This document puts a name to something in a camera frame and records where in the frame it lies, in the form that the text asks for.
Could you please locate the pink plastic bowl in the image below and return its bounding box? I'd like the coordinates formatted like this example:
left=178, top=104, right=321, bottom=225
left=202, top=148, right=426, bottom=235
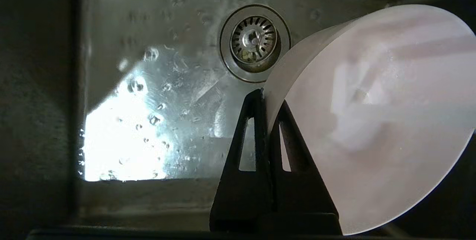
left=263, top=4, right=476, bottom=236

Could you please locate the round metal drain strainer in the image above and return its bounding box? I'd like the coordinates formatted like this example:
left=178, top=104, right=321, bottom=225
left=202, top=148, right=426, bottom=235
left=219, top=4, right=292, bottom=84

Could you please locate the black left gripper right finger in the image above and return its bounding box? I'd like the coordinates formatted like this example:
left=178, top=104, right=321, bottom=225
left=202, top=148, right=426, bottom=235
left=268, top=101, right=341, bottom=234

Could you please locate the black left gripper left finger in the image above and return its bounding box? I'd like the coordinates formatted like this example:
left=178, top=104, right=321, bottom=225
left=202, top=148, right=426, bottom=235
left=209, top=89, right=274, bottom=232

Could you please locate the stainless steel sink basin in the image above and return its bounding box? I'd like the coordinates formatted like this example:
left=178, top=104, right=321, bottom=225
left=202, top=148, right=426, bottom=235
left=0, top=0, right=476, bottom=233

